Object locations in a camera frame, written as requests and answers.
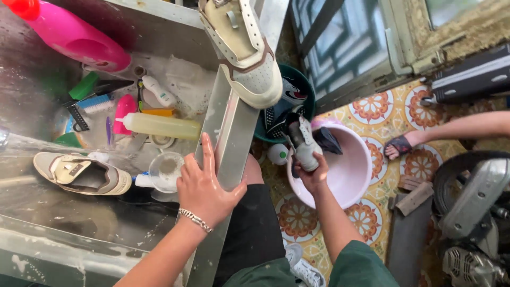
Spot person's right hand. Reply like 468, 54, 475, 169
294, 151, 330, 195

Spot person's left hand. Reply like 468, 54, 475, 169
176, 133, 248, 230

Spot grey white sneaker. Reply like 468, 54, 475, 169
284, 113, 324, 173

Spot pink plastic basin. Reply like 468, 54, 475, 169
286, 122, 373, 210

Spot black cloth insole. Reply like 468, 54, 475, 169
313, 127, 343, 155

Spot white bottle green cap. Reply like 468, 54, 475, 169
266, 143, 290, 166

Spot black white shoes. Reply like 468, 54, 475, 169
262, 78, 308, 139

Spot black sandal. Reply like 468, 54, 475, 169
384, 135, 413, 157

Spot dark green basin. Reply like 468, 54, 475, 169
253, 64, 316, 144

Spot person's black shorts leg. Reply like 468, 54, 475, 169
213, 153, 287, 287

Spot white worn sneaker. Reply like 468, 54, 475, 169
284, 243, 326, 287

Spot grey wooden planks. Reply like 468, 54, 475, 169
386, 175, 435, 287

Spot person's green shirt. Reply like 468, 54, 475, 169
223, 239, 400, 287

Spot grey metal gate door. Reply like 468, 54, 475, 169
288, 0, 413, 115

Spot beige brown sneaker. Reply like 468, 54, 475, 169
33, 152, 133, 196
198, 0, 284, 110

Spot motorcycle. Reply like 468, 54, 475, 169
432, 150, 510, 287

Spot clear plastic cup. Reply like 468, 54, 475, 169
148, 152, 186, 194

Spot white round lid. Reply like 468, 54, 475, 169
149, 135, 175, 150

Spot yellow liquid squeeze bottle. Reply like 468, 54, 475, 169
116, 112, 202, 141

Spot black suitcase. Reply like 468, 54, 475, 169
420, 43, 510, 107

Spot orange plastic piece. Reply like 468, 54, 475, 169
141, 108, 176, 118

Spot small white bottle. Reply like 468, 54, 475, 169
142, 75, 178, 108

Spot white blue tube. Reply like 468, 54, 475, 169
133, 172, 154, 188

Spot pink brush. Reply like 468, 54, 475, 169
112, 94, 138, 136

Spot blue bristle brush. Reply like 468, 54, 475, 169
76, 94, 115, 115

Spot black scrubbing brush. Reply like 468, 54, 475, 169
63, 80, 135, 132

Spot colourful green bowl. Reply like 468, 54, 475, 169
53, 116, 87, 148

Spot stainless steel sink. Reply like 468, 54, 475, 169
0, 0, 290, 287

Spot pink detergent bottle red cap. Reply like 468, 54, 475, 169
2, 0, 132, 73

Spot silver chain bracelet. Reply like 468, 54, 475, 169
178, 208, 214, 234

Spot weathered window frame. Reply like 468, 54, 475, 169
379, 0, 510, 76

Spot green handled brush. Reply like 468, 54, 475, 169
69, 72, 100, 100

